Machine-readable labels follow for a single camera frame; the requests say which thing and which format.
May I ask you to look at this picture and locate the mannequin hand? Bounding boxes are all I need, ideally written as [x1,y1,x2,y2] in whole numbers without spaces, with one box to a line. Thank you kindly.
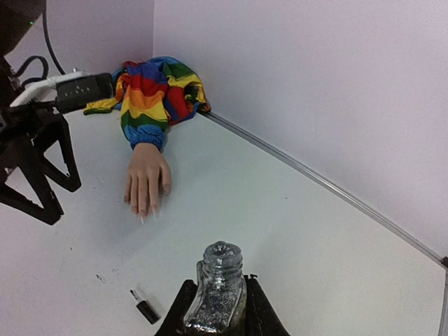
[123,143,172,221]

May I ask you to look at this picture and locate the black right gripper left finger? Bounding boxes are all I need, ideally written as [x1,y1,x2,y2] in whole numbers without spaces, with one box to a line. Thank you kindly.
[155,279,197,336]

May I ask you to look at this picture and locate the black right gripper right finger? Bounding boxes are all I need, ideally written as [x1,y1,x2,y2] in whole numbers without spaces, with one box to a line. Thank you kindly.
[244,274,290,336]

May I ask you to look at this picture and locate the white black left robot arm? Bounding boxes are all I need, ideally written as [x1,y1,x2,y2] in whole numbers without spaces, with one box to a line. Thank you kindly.
[1,1,114,225]

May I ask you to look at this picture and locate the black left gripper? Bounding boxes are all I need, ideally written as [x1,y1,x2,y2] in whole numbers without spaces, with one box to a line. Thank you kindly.
[1,104,81,225]

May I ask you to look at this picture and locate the glitter nail polish bottle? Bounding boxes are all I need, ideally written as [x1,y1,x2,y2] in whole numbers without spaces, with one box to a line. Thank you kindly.
[183,241,247,335]

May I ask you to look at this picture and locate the rainbow colored sleeve cloth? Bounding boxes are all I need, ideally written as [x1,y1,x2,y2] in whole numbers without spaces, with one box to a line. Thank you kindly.
[83,57,211,150]

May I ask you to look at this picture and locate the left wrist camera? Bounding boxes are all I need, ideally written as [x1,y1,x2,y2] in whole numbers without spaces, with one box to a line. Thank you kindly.
[10,71,114,113]

